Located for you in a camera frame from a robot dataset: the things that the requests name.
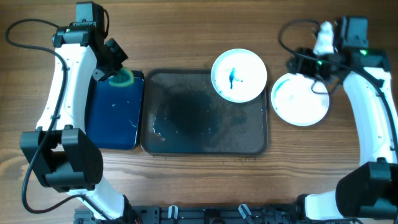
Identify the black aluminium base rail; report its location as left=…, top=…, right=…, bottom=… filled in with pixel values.
left=73, top=202, right=305, bottom=224

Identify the white plate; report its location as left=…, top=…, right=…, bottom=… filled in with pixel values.
left=271, top=73, right=330, bottom=126
left=210, top=49, right=267, bottom=103

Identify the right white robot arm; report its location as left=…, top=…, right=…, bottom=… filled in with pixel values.
left=287, top=16, right=397, bottom=223

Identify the black tray with blue water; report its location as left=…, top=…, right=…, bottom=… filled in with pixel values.
left=85, top=70, right=144, bottom=150

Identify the large black tray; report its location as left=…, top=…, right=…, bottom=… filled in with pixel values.
left=140, top=68, right=269, bottom=157

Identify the green yellow sponge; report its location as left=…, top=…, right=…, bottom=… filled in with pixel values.
left=109, top=67, right=134, bottom=88

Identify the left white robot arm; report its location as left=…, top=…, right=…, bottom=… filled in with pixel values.
left=20, top=1, right=141, bottom=223

